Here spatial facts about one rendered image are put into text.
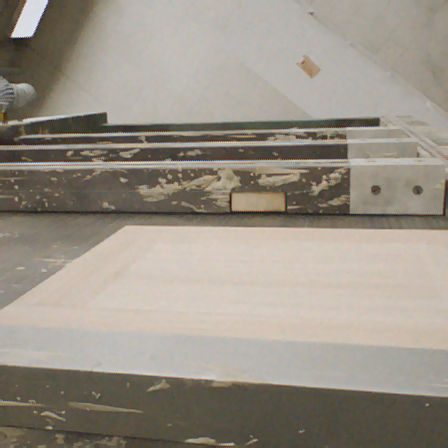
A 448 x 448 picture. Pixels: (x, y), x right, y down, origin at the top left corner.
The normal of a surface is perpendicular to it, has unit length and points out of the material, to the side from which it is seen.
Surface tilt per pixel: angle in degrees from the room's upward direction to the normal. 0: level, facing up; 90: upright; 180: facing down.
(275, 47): 90
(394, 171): 90
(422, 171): 90
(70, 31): 90
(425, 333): 51
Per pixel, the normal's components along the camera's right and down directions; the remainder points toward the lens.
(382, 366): -0.04, -0.97
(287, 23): -0.28, 0.35
